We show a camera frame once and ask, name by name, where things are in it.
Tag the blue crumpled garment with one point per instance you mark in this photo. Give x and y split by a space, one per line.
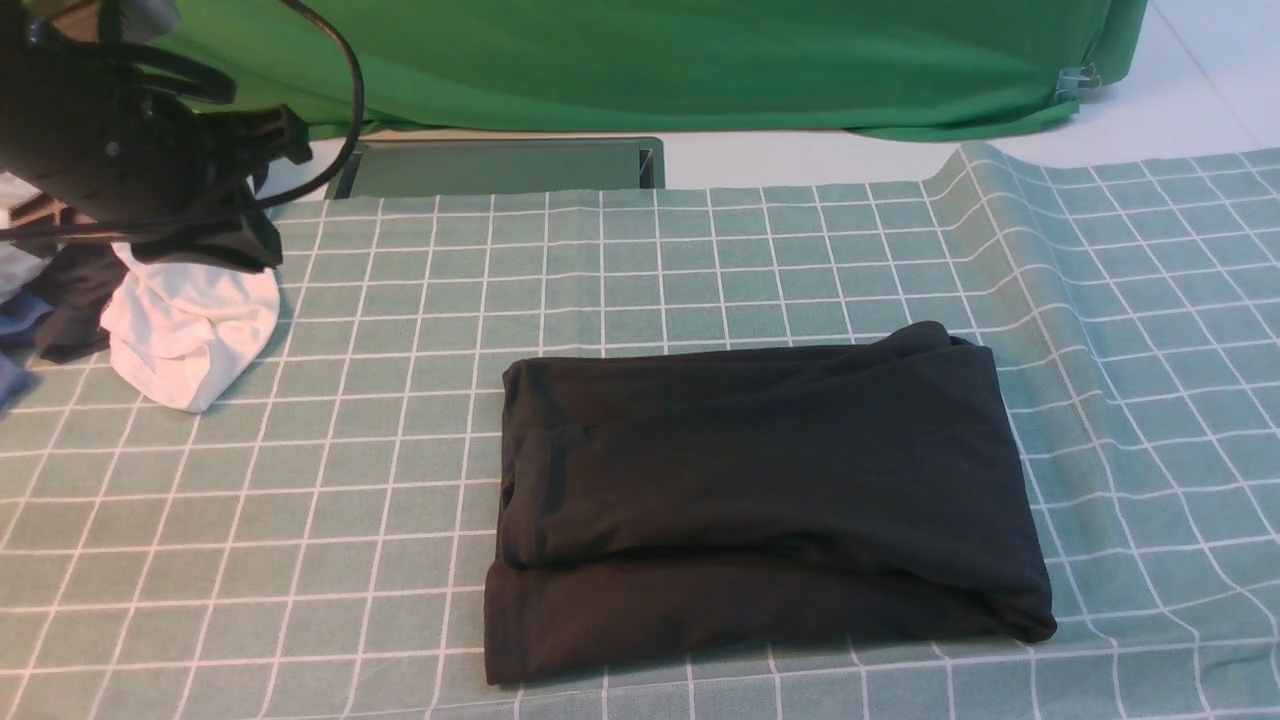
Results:
20 318

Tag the white crumpled garment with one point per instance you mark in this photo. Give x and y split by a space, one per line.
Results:
183 333

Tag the black crumpled garment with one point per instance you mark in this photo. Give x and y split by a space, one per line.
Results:
77 284

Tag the green backdrop cloth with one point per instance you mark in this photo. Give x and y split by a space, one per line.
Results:
916 71

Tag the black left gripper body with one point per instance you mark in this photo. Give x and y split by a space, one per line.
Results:
152 172

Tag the metal backdrop clip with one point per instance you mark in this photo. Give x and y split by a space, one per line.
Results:
1074 82

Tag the dark gray long-sleeve shirt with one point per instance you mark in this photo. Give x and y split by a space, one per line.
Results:
651 507

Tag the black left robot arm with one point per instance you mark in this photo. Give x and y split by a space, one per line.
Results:
90 54

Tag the gray-green metal tray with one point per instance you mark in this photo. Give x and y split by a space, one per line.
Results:
406 169

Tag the green checkered table cloth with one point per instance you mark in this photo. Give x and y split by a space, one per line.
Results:
314 545

